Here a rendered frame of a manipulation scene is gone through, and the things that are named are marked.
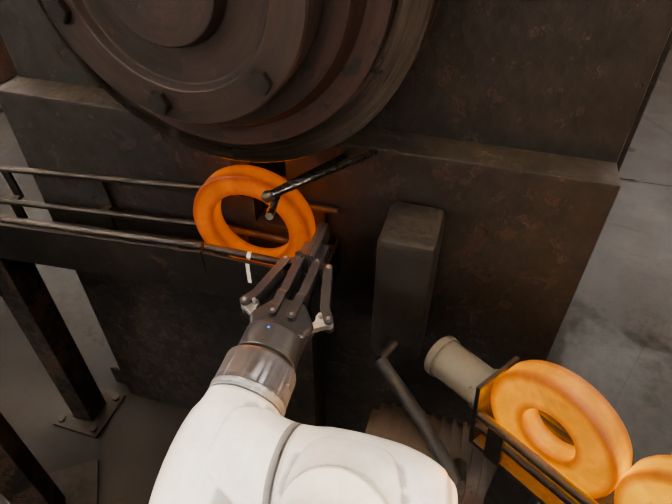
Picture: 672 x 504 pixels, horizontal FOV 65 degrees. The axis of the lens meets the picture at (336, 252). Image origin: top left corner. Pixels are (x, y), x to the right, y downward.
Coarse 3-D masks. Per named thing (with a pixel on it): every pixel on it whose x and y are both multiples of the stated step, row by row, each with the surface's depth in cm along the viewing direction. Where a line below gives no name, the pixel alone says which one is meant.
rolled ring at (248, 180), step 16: (224, 176) 73; (240, 176) 72; (256, 176) 72; (272, 176) 73; (208, 192) 75; (224, 192) 74; (240, 192) 74; (256, 192) 73; (288, 192) 73; (208, 208) 77; (288, 208) 73; (304, 208) 74; (208, 224) 79; (224, 224) 82; (288, 224) 75; (304, 224) 74; (208, 240) 82; (224, 240) 81; (240, 240) 84; (304, 240) 76
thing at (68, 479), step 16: (0, 288) 90; (0, 416) 98; (0, 432) 97; (0, 448) 96; (16, 448) 102; (0, 464) 99; (16, 464) 101; (32, 464) 108; (96, 464) 128; (0, 480) 102; (16, 480) 103; (32, 480) 106; (48, 480) 114; (64, 480) 125; (80, 480) 125; (96, 480) 125; (16, 496) 107; (32, 496) 108; (48, 496) 112; (64, 496) 121; (80, 496) 122; (96, 496) 122
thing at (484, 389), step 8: (512, 360) 64; (504, 368) 63; (496, 376) 62; (480, 384) 61; (488, 384) 62; (480, 392) 61; (488, 392) 63; (480, 400) 62; (488, 400) 64; (480, 408) 64; (488, 408) 65; (472, 416) 64; (472, 424) 65; (472, 432) 66; (472, 440) 67
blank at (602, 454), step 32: (512, 384) 59; (544, 384) 55; (576, 384) 54; (512, 416) 61; (576, 416) 53; (608, 416) 52; (544, 448) 60; (576, 448) 55; (608, 448) 51; (576, 480) 57; (608, 480) 53
